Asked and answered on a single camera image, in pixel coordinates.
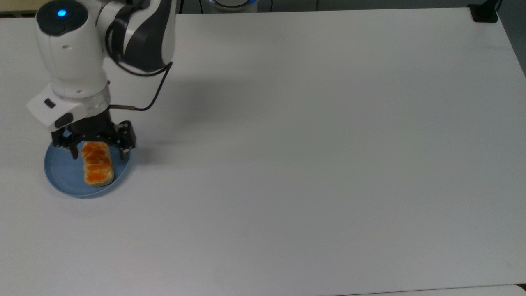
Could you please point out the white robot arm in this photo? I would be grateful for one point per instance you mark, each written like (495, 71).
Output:
(78, 49)

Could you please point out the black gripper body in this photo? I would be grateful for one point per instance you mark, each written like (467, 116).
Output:
(96, 127)

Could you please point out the blue round plate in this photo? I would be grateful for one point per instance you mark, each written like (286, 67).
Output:
(65, 174)

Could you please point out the black stand base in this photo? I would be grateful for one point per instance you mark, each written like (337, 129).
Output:
(484, 13)

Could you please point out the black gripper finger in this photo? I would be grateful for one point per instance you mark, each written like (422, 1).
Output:
(74, 152)
(123, 154)

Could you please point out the orange glazed bread loaf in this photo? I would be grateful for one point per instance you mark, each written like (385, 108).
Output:
(98, 166)

